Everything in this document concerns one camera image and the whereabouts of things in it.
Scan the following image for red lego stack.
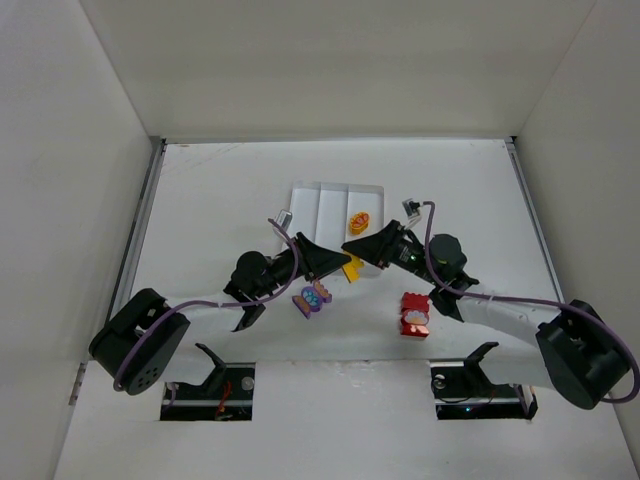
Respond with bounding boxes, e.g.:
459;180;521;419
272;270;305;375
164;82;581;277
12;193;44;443
399;292;430;339

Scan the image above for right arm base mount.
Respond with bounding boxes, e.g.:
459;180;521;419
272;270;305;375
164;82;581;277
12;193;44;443
430;342;538;421

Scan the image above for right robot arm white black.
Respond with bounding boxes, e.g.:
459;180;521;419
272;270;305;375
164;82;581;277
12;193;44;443
342;220;639;410

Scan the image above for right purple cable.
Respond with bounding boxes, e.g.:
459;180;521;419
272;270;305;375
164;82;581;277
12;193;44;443
420;200;640;404

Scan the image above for right aluminium rail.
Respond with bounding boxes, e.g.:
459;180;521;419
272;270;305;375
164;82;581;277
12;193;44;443
505;136;564;300

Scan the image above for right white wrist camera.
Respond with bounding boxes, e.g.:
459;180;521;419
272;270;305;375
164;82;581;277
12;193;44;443
402;198;422;220

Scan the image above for aluminium rail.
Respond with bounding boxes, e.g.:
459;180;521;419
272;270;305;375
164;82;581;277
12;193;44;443
67;137;167;406
505;136;564;300

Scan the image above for white three-compartment tray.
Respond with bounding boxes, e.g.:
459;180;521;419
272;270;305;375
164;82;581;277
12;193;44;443
287;180;386;251

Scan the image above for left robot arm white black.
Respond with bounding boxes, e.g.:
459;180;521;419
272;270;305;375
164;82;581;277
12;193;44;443
88;233;350;396

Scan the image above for left aluminium rail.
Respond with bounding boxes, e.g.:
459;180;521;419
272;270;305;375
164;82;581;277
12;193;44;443
67;137;167;406

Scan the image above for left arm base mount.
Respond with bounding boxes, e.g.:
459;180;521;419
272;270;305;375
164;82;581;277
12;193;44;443
159;343;256;422

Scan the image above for purple lego stack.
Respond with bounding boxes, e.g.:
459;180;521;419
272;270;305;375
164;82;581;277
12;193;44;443
292;281;333;319

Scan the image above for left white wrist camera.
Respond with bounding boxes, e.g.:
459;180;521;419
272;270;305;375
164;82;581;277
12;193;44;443
275;209;293;232

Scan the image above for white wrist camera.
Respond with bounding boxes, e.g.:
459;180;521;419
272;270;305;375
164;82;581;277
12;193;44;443
402;198;422;220
275;209;293;232

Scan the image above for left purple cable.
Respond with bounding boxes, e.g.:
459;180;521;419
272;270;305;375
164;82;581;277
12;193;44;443
113;217;302;392

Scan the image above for purple cable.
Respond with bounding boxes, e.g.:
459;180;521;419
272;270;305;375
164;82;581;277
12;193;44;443
113;217;302;392
420;200;640;404

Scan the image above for yellow round printed lego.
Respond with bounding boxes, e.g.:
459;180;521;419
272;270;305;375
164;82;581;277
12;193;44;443
348;211;370;236

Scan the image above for yellow lego bricks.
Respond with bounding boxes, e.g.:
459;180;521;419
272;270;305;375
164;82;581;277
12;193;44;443
341;254;365;284

